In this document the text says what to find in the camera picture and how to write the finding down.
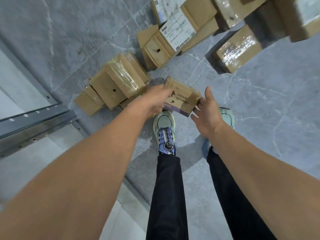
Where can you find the pile of brown cardboard boxes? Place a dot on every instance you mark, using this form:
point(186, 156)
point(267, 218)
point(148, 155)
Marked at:
point(107, 84)

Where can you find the person's right shoe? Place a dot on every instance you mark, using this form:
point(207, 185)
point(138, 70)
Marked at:
point(228, 117)

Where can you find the person's leg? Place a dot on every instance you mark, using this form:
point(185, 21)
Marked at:
point(167, 197)
point(235, 204)

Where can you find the person's right hand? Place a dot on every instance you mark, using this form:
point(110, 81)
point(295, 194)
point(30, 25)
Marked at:
point(210, 117)

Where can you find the person's right forearm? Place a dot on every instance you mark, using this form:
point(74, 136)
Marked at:
point(270, 177)

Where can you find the person's left hand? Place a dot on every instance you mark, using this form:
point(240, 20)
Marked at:
point(150, 102)

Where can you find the small brown box purple edge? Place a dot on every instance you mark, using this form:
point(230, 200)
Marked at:
point(185, 97)

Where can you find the person's left leg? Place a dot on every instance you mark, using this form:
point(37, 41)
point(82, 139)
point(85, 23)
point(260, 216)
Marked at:
point(167, 197)

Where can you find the person's right leg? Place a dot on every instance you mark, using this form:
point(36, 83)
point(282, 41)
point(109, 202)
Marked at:
point(235, 204)

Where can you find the person's left forearm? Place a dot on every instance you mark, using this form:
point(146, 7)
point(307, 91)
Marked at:
point(75, 184)

